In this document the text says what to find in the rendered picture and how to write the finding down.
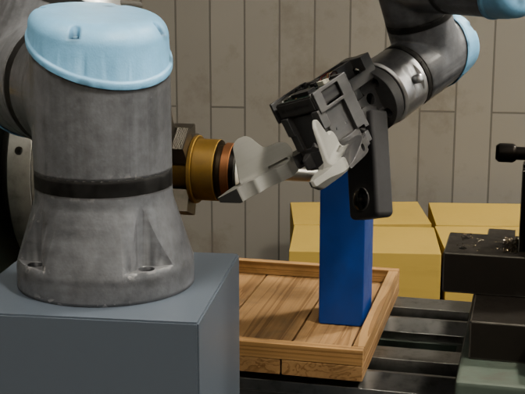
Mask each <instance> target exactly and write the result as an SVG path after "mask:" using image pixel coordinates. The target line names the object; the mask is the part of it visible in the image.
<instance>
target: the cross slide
mask: <svg viewBox="0 0 525 394"><path fill-rule="evenodd" d="M487 234H488V235H509V236H516V230H507V229H494V228H489V229H488V233H487ZM468 357H469V358H470V359H478V360H496V361H505V362H514V363H524V364H525V298H523V297H512V296H501V295H480V294H476V295H475V298H474V302H473V309H472V313H471V318H470V336H469V356H468Z"/></svg>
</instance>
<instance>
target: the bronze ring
mask: <svg viewBox="0 0 525 394"><path fill-rule="evenodd" d="M233 146H234V143H229V142H228V143H225V142H224V140H222V139H207V138H203V137H202V136H201V135H195V136H194V137H193V138H192V139H191V142H190V145H189V147H188V151H187V158H186V164H179V163H173V188H176V189H187V195H188V198H189V199H190V200H191V202H193V203H199V202H201V201H202V200H207V201H219V200H218V197H219V196H221V195H222V194H223V193H224V192H226V191H227V190H229V189H230V188H232V187H234V186H235V183H234V166H235V158H234V151H233Z"/></svg>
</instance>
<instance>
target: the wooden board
mask: <svg viewBox="0 0 525 394"><path fill-rule="evenodd" d="M319 281H320V264H319V263H307V262H295V261H283V260H261V259H249V258H239V346H240V371H249V372H258V373H267V374H280V373H281V374H283V375H292V376H301V377H310V378H326V379H335V380H344V381H363V378H364V376H365V373H366V371H367V368H368V366H369V364H370V361H371V359H372V357H373V354H374V352H375V349H376V347H377V344H378V342H379V340H380V337H381V335H382V333H383V330H384V327H385V325H386V323H387V321H388V318H389V316H390V314H391V311H392V308H393V306H394V304H395V301H396V299H397V297H398V294H399V268H387V267H373V268H372V303H371V308H370V311H369V313H368V315H367V317H366V319H365V321H364V323H363V325H362V327H357V326H348V325H337V324H321V323H320V322H319Z"/></svg>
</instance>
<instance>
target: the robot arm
mask: <svg viewBox="0 0 525 394"><path fill-rule="evenodd" d="M379 3H380V7H381V11H382V13H383V17H384V22H385V26H386V28H387V34H388V37H389V39H390V43H391V46H389V47H388V48H386V49H385V50H383V51H382V52H380V53H379V54H377V55H376V56H374V57H373V58H370V55H369V53H368V52H366V53H363V54H361V55H358V56H355V57H349V58H347V59H344V60H342V61H341V62H339V63H338V64H337V65H335V66H333V67H332V68H330V69H329V70H328V71H326V72H325V73H323V74H321V75H319V76H318V77H317V78H315V79H314V80H312V81H310V82H307V83H306V82H304V83H302V84H300V85H299V86H298V87H296V88H294V89H293V90H291V91H289V92H288V93H287V94H285V95H283V96H282V97H280V98H279V99H278V100H276V101H275V102H272V103H271V104H270V108H271V109H272V112H273V115H274V116H275V118H276V120H277V122H278V124H281V123H282V124H283V126H284V129H285V130H286V132H287V135H288V137H289V138H291V139H292V141H293V142H294V144H295V148H296V149H297V150H295V151H294V152H292V149H291V147H290V145H288V144H287V143H285V142H277V143H275V144H273V145H270V146H268V147H262V146H261V145H259V144H258V143H257V142H256V141H254V140H253V139H251V138H250V137H248V136H244V137H241V138H239V139H237V140H236V141H235V143H234V146H233V151H234V158H235V163H236V167H237V174H238V178H239V184H236V185H235V186H234V187H232V188H230V189H229V190H227V191H226V192H224V193H223V194H222V195H221V196H219V197H218V200H219V201H220V202H225V203H242V202H244V201H245V200H246V199H248V198H250V197H252V196H254V195H256V194H259V193H260V192H262V191H264V190H265V189H267V188H268V187H270V186H272V185H275V184H277V183H280V182H282V181H285V180H287V179H288V178H290V177H292V176H294V174H295V173H296V172H297V171H298V169H301V168H303V167H305V168H306V169H307V170H318V171H317V172H316V173H315V174H314V175H313V176H312V178H311V180H310V182H309V184H310V186H311V188H315V189H317V190H322V189H324V188H325V187H327V186H328V185H330V184H331V183H333V182H334V181H336V180H337V179H338V178H339V177H341V176H342V175H343V174H345V173H346V172H347V171H348V192H349V206H350V216H351V218H352V219H353V220H372V219H378V218H385V217H390V216H391V215H392V213H393V208H392V194H391V168H390V154H389V141H388V128H389V127H391V126H392V125H394V124H397V123H399V122H401V121H402V120H404V119H405V118H406V117H407V116H408V115H410V114H411V113H413V112H414V111H416V110H417V109H418V108H420V107H421V106H422V105H423V104H425V103H426V102H428V101H429V100H430V99H432V98H433V97H434V96H435V95H437V94H438V93H440V92H441V91H443V90H444V89H445V88H447V87H449V86H451V85H453V84H454V83H456V82H457V81H458V80H459V79H460V78H461V77H462V76H463V75H464V74H465V73H466V72H467V71H468V70H469V69H470V68H471V67H472V66H473V65H474V63H475V62H476V61H477V58H478V56H479V51H480V42H479V38H478V36H477V32H476V31H475V30H474V29H473V28H472V27H471V26H470V22H469V21H468V20H467V19H466V18H464V17H463V16H480V17H484V18H486V19H488V20H497V19H516V18H520V17H523V16H525V0H379ZM460 15H462V16H460ZM356 68H357V70H356ZM172 69H173V56H172V52H171V51H170V40H169V31H168V28H167V26H166V24H165V22H164V21H163V20H162V19H161V18H160V17H159V16H158V15H156V14H154V13H152V12H150V11H148V10H146V9H141V8H138V7H133V6H129V5H121V4H120V0H1V1H0V128H1V129H2V130H4V131H7V132H9V133H10V134H14V135H16V136H20V137H23V138H29V139H31V140H32V151H33V168H34V202H33V205H32V208H31V212H30V216H29V219H28V222H27V227H26V230H25V233H24V236H23V241H22V244H21V247H20V252H19V255H18V258H17V263H16V269H17V286H18V289H19V290H20V291H21V292H22V293H23V294H24V295H25V296H28V297H30V298H32V299H35V300H37V301H41V302H43V303H50V304H55V305H60V306H74V307H114V306H131V305H137V304H142V303H150V302H154V301H157V300H161V299H165V298H169V297H171V296H175V295H176V294H179V293H181V292H183V291H184V290H186V289H188V288H189V287H190V286H191V285H192V284H193V282H194V280H195V258H194V253H193V250H192V247H191V243H190V241H189V239H188V235H187V232H186V230H185V227H184V223H183V221H182V219H181V216H180V212H179V209H178V207H177V203H176V201H175V198H174V196H173V162H172V118H171V74H170V73H171V71H172ZM289 96H290V97H289ZM279 102H280V103H279ZM279 160H280V161H279ZM277 161H278V162H277ZM273 163H274V164H273ZM272 164H273V165H272ZM270 165H271V166H270Z"/></svg>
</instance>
